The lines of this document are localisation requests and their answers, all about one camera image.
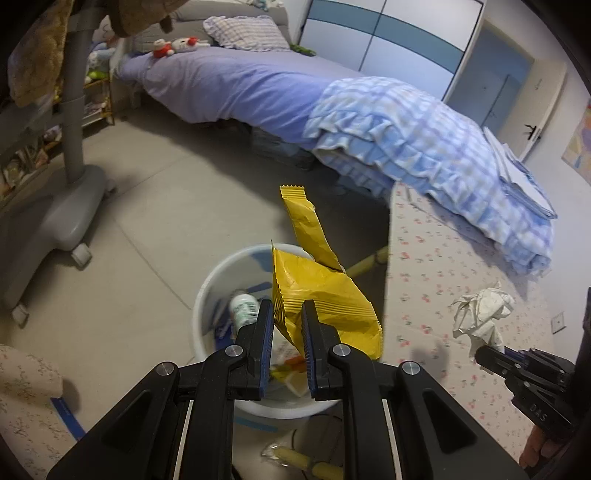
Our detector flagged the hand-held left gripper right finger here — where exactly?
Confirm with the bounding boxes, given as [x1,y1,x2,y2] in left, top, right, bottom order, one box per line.
[302,299,529,480]

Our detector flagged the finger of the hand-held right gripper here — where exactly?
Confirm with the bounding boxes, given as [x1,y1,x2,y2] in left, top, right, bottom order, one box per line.
[475,345,514,384]

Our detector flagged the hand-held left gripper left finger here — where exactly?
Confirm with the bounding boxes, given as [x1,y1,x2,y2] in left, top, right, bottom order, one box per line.
[46,299,275,480]

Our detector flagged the white tissue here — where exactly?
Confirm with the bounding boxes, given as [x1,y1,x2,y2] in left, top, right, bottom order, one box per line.
[451,281,516,358]

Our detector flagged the wide yellow snack packet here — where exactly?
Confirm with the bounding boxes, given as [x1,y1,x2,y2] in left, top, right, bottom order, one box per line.
[270,240,384,361]

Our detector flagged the white plastic bin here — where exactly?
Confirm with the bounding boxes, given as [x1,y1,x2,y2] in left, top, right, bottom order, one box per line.
[193,244,346,418]

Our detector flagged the long yellow snack packet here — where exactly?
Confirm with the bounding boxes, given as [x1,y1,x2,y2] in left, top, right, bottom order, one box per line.
[280,184,346,274]

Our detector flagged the person's right hand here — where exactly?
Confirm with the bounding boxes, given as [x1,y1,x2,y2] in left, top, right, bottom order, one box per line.
[518,425,562,470]

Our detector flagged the white bottle green label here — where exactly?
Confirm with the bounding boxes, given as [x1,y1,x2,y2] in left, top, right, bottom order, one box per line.
[229,293,260,336]

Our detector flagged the cherry print tablecloth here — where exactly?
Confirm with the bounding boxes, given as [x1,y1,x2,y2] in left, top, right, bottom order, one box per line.
[383,185,579,480]

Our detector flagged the yellow table leg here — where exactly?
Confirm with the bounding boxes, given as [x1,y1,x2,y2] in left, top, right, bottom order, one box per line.
[261,442,345,480]
[345,247,390,278]

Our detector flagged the blue floor tape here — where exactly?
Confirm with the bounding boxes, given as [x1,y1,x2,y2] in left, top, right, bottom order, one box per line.
[50,395,86,440]

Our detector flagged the blue plaid blanket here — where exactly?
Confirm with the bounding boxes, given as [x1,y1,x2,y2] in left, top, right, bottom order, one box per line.
[302,78,558,278]

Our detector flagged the grey desk stand with casters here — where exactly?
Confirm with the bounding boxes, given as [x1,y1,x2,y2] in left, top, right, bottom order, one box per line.
[0,18,117,326]

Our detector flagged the floral print cushion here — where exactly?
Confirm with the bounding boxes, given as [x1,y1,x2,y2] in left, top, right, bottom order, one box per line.
[0,344,80,467]

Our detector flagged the bed with purple sheet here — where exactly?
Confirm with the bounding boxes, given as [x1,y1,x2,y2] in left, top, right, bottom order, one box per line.
[115,46,402,185]

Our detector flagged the grey door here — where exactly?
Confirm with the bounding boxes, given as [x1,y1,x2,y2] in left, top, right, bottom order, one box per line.
[444,21,537,163]

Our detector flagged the yellow wooden rack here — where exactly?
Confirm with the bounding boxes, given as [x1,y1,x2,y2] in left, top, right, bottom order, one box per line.
[83,69,117,126]

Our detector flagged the cluttered grey shelf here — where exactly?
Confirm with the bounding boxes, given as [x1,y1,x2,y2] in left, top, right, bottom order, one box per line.
[0,102,64,205]

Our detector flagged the white plush doll red bow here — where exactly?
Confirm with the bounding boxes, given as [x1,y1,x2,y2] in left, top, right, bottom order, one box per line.
[173,36,209,52]

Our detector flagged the white and blue wardrobe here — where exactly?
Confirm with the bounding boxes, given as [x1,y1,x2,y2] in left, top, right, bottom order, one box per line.
[295,0,486,103]

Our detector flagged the plaid pillow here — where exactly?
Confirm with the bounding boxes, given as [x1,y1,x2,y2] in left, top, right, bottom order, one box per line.
[203,15,293,52]

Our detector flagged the pile of plush toys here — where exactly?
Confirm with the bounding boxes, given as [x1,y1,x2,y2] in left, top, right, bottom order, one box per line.
[85,18,122,85]

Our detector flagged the tan fuzzy plush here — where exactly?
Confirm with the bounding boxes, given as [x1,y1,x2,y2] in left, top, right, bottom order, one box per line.
[9,0,71,108]

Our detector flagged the wall poster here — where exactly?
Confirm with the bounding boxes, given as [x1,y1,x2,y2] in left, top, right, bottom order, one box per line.
[561,98,591,186]

